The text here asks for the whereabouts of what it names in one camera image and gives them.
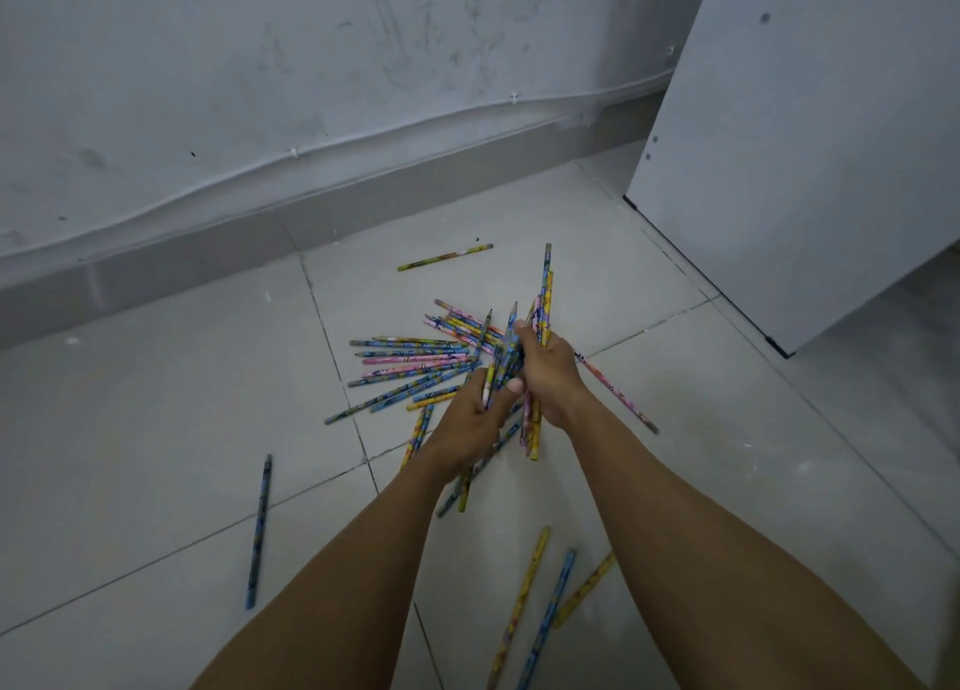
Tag person's left hand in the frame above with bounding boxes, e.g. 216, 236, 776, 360
416, 370, 526, 485

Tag person's right hand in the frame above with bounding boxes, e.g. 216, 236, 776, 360
512, 320, 594, 434

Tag pile of colourful pencils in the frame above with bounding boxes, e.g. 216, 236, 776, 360
323, 299, 526, 518

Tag lone yellow-green pencil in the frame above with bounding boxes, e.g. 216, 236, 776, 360
396, 243, 495, 273

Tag lone dark blue pencil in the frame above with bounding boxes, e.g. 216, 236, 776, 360
245, 453, 274, 611

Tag person's left forearm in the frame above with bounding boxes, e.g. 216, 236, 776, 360
191, 453, 466, 690

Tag person's right forearm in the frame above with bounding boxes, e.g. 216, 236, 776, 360
562, 404, 931, 690

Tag white desk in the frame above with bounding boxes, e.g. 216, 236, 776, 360
624, 0, 960, 359

